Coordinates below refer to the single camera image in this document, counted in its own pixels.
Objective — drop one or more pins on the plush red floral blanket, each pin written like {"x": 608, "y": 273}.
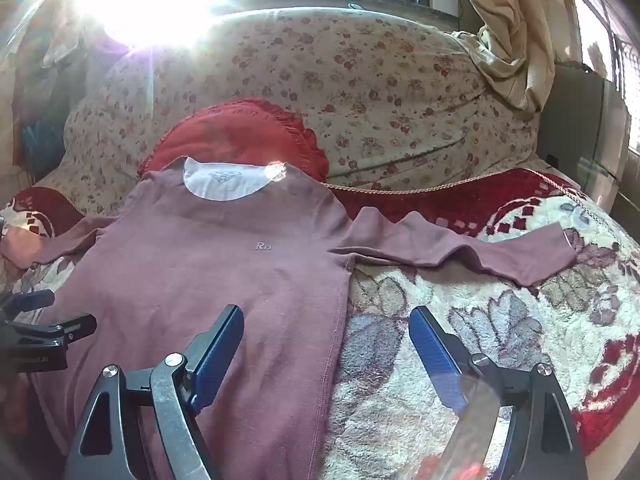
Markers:
{"x": 500, "y": 320}

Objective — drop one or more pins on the grey cabinet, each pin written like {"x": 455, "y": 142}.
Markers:
{"x": 585, "y": 125}

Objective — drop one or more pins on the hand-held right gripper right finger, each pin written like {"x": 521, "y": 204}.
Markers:
{"x": 434, "y": 360}

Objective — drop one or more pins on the floral beige quilt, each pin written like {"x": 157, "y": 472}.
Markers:
{"x": 360, "y": 85}

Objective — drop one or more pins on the blue cloth bundle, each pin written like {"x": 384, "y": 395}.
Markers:
{"x": 42, "y": 142}

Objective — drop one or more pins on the red frilled pillow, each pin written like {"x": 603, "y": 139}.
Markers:
{"x": 235, "y": 135}

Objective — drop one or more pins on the beige curtain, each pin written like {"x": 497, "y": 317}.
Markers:
{"x": 505, "y": 25}

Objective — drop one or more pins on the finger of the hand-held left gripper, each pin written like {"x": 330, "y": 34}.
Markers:
{"x": 30, "y": 302}
{"x": 60, "y": 330}

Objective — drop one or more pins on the mauve long-sleeved shirt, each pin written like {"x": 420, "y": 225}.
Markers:
{"x": 210, "y": 280}

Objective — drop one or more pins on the barred side window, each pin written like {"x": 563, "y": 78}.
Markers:
{"x": 612, "y": 45}

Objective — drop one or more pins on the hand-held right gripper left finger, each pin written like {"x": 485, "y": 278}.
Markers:
{"x": 220, "y": 355}

